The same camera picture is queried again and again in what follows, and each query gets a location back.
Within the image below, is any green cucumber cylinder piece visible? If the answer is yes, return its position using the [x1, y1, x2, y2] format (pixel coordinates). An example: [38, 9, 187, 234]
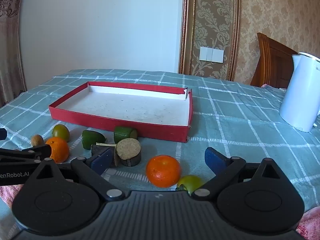
[114, 126, 138, 144]

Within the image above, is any wooden headboard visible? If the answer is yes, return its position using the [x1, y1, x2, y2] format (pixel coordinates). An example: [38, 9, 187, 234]
[250, 32, 299, 88]

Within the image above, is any white electric kettle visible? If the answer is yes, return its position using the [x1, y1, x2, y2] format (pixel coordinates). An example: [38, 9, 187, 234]
[279, 52, 320, 132]

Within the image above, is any green checked bedsheet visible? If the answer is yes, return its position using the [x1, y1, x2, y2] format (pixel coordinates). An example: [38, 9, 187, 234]
[0, 69, 320, 230]

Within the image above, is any green cucumber end piece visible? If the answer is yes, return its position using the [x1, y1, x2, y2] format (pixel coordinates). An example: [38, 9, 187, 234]
[82, 130, 106, 150]

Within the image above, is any dark-skinned yam slice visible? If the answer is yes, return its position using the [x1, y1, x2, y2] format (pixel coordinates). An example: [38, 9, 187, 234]
[115, 138, 142, 167]

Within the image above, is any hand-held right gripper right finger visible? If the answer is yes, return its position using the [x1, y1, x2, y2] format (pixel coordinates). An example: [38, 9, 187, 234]
[191, 147, 290, 202]

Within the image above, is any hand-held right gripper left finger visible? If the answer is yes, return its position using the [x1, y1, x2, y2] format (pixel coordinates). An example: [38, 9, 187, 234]
[25, 147, 126, 202]

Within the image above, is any green tomato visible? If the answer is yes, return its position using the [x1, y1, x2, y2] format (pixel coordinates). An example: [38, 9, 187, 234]
[176, 175, 206, 196]
[52, 124, 70, 142]

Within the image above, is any orange tangerine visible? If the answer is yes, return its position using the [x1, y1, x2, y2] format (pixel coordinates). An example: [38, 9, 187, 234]
[146, 155, 181, 188]
[45, 137, 70, 163]

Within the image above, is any gold wall moulding frame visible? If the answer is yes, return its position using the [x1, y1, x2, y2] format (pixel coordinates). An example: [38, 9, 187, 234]
[178, 0, 240, 82]

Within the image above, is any patterned curtain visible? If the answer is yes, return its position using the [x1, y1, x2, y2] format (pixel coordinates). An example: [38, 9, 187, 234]
[0, 0, 27, 108]

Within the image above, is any red cardboard box lid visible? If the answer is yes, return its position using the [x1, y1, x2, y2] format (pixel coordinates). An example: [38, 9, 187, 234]
[48, 81, 193, 143]

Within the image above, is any grey pink bedding cloth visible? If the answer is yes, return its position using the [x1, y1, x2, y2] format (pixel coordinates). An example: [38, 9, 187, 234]
[260, 83, 288, 91]

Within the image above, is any white wall switch plate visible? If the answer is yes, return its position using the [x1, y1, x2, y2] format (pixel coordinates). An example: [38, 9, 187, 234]
[212, 48, 225, 63]
[199, 46, 213, 62]

